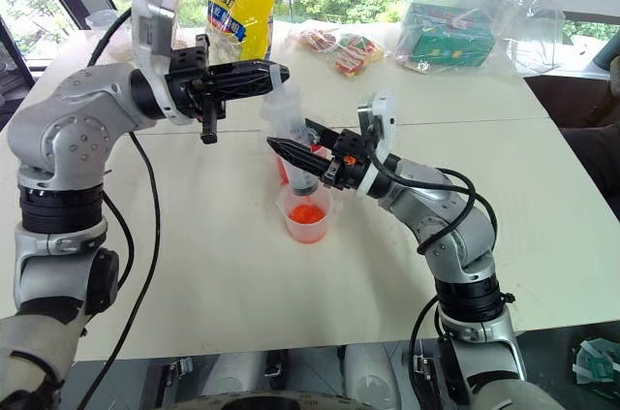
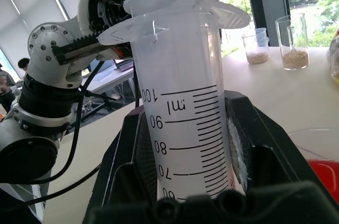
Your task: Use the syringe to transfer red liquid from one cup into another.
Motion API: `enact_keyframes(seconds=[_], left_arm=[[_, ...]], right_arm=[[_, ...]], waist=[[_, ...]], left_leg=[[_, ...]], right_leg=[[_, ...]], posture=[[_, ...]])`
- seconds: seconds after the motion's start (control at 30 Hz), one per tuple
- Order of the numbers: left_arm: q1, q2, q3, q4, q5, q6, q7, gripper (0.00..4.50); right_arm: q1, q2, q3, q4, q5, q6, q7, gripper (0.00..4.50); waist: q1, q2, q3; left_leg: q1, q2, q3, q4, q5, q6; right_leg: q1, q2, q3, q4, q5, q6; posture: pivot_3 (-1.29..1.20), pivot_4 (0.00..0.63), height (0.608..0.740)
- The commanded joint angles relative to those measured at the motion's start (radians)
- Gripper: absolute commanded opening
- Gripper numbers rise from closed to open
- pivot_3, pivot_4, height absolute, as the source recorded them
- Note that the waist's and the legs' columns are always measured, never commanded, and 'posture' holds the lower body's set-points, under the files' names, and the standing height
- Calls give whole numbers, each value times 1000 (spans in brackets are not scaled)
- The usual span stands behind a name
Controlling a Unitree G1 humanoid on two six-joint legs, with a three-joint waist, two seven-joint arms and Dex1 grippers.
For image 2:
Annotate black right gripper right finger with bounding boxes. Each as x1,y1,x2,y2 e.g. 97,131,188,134
224,90,337,198

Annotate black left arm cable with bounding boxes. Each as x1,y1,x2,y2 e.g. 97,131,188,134
0,59,106,213

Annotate grey background desk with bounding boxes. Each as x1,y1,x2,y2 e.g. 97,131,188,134
79,59,141,124

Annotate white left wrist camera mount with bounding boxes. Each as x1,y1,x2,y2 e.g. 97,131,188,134
67,0,98,40

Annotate clear cup with red liquid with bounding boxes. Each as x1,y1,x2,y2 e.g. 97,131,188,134
287,127,339,199

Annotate tall glass beaker with grains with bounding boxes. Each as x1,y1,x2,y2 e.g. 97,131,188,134
275,13,310,71

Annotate open laptop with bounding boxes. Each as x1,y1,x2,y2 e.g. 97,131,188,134
113,58,134,73

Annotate glass jar with yellow liquid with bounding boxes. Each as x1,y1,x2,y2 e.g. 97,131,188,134
329,26,339,85

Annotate person with black hair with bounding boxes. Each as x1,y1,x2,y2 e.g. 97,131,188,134
17,57,31,73

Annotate white spoon in beaker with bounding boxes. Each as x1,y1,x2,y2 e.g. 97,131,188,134
287,25,298,53

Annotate plastic graduated measuring cylinder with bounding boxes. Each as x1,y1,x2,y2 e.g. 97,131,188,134
97,0,251,204

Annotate small beaker with tan grains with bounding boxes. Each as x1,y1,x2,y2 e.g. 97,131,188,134
241,27,271,65

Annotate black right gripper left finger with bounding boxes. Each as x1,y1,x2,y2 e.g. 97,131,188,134
90,109,159,209

